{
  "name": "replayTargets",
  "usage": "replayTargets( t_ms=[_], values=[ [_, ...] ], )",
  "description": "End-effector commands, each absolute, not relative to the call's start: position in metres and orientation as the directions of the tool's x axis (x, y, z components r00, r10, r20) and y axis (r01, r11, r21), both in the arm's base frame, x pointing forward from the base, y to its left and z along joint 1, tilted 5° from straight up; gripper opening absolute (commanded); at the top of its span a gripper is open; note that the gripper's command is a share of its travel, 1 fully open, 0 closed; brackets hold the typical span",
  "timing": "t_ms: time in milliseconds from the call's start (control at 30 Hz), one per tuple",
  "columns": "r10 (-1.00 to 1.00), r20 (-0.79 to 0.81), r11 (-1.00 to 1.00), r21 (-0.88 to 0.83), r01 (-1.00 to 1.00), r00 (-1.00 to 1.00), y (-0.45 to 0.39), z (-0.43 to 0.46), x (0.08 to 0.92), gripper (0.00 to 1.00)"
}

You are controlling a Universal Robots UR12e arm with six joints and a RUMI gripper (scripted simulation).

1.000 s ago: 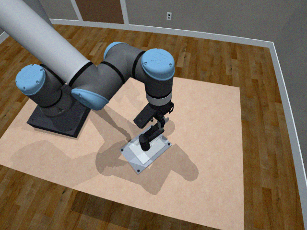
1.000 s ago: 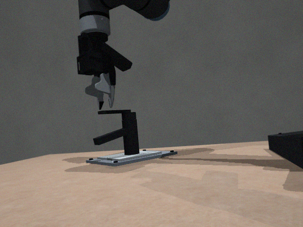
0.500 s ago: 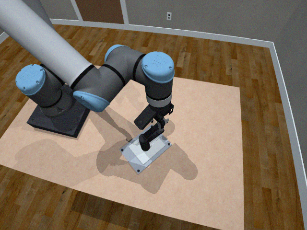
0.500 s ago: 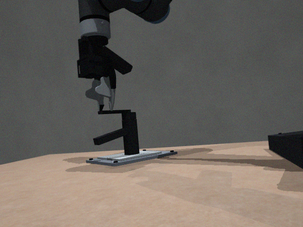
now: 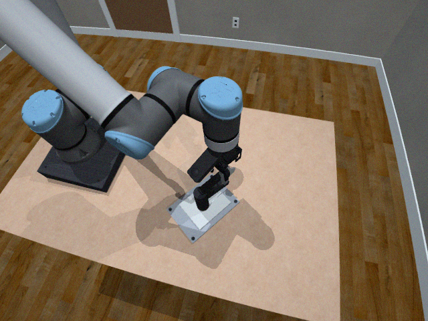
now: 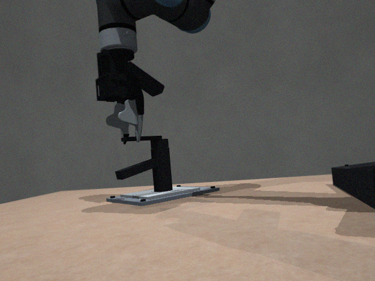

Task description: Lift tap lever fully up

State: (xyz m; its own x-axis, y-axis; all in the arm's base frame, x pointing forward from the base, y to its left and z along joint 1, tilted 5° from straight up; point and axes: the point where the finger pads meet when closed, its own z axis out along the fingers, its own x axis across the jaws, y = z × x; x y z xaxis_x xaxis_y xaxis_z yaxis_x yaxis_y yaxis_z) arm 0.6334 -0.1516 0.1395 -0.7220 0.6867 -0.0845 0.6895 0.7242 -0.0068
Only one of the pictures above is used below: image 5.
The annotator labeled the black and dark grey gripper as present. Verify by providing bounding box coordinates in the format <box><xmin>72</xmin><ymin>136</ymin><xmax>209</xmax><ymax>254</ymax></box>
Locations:
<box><xmin>215</xmin><ymin>143</ymin><xmax>242</xmax><ymax>185</ymax></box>

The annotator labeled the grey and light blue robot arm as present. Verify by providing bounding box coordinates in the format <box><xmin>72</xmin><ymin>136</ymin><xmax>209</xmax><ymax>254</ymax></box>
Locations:
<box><xmin>0</xmin><ymin>0</ymin><xmax>243</xmax><ymax>183</ymax></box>

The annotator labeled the black faucet with lever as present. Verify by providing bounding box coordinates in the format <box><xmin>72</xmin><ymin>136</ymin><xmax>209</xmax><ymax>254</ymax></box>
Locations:
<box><xmin>179</xmin><ymin>172</ymin><xmax>231</xmax><ymax>230</ymax></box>

